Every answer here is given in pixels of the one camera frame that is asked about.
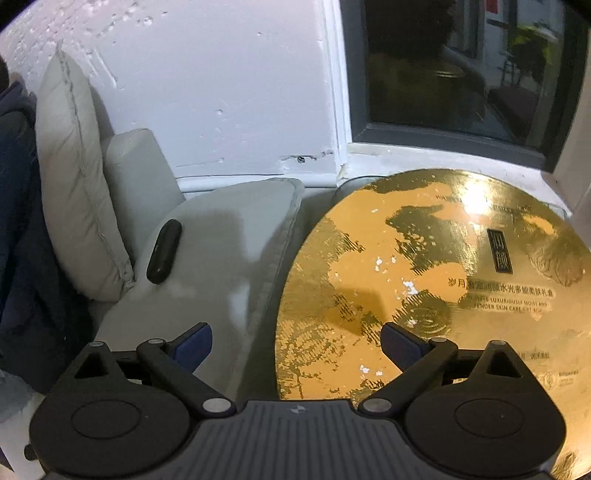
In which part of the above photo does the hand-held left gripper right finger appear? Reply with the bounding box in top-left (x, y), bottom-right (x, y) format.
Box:
top-left (358, 322), bottom-right (525, 416)

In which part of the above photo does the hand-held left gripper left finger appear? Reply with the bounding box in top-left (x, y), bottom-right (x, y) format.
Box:
top-left (74, 323), bottom-right (236, 417)

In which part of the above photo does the round gold box lid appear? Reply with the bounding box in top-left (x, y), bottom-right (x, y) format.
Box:
top-left (274, 169), bottom-right (591, 480)

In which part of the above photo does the grey seat cushion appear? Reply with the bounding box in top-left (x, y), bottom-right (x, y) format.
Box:
top-left (95, 177), bottom-right (306, 403)

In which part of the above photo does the black oblong case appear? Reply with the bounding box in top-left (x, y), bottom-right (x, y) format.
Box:
top-left (146, 219), bottom-right (183, 285)

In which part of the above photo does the small grey cushion block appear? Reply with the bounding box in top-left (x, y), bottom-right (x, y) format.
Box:
top-left (103, 128), bottom-right (186, 265)

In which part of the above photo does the dark blue cloth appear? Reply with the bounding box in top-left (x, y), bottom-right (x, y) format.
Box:
top-left (0, 55), bottom-right (100, 395)

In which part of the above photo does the large beige back pillow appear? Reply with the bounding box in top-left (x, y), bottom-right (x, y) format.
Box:
top-left (35, 42), bottom-right (136, 303)

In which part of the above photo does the dark framed window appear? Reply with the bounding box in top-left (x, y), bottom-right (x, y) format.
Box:
top-left (341, 0), bottom-right (580, 172)

